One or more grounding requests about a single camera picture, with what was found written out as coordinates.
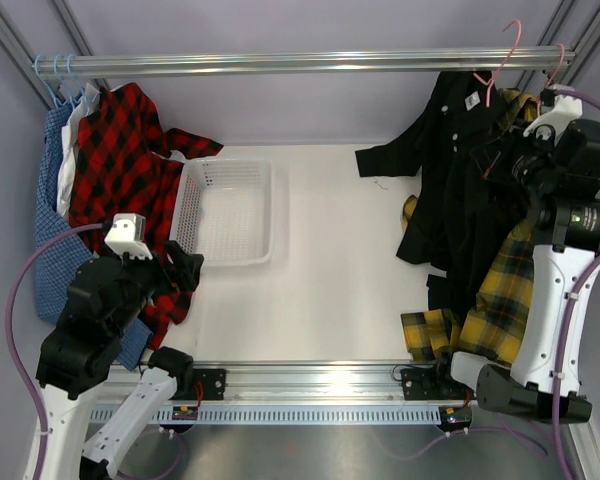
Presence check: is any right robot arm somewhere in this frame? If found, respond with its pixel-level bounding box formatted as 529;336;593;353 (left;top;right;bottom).
432;119;600;424

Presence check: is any yellow plaid shirt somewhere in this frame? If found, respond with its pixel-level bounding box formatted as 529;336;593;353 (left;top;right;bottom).
401;91;535;365

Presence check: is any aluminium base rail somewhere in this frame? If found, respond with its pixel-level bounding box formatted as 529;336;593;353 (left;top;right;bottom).
99;362;481;401

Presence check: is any black mounting plate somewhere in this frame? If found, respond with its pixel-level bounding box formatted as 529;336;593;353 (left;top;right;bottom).
172;368;227;401
391;364;466;400

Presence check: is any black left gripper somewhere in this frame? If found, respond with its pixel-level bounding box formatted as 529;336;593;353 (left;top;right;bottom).
105;239;203;336

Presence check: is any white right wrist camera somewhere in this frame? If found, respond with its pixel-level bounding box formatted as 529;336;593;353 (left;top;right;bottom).
523;84;583;140

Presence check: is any slotted white cable duct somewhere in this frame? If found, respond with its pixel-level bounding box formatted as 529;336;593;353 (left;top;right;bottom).
149;404;441;426

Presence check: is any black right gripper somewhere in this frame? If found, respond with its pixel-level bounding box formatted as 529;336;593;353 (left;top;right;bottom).
472;119;561;198

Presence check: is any blue checked shirt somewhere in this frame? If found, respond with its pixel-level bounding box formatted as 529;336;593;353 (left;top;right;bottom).
34;105;152;371

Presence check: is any blue wire hanger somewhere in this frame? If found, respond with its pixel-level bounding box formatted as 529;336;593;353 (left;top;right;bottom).
53;54;79;110
33;53;66;107
66;53;93;111

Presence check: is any frame post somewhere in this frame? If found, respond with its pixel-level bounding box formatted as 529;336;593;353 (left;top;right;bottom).
0;1;92;109
522;0;600;86

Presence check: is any white shirt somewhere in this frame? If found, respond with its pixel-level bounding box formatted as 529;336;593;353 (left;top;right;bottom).
56;83;100;220

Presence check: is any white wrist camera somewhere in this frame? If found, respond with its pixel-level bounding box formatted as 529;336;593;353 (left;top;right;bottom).
104;213;153;260
523;84;583;140

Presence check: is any red black plaid shirt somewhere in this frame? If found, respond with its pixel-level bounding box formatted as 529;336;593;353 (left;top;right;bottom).
67;82;225;346

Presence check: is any aluminium hanging rail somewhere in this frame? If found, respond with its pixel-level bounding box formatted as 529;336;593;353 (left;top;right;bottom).
32;46;575;80

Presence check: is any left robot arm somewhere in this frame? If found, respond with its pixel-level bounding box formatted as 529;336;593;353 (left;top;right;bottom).
25;241;204;479

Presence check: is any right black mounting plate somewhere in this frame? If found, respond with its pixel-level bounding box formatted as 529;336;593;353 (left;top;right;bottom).
391;364;466;400

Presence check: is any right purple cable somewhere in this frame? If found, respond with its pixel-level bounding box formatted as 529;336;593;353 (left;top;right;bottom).
374;88;600;480

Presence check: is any pink wire hanger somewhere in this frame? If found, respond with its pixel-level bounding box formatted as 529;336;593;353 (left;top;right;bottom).
472;19;524;109
536;43;566;118

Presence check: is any right frame post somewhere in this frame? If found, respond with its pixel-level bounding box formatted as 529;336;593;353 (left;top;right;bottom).
522;0;600;86

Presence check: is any left frame post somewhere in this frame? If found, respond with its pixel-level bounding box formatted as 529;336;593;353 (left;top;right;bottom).
0;1;92;109

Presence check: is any white plastic basket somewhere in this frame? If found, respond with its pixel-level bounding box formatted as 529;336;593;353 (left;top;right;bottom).
170;158;274;268

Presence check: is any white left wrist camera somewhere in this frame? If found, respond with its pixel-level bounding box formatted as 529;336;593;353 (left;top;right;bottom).
104;213;153;260

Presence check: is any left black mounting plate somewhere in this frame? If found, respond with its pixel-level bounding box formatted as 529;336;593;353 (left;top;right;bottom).
172;368;227;401

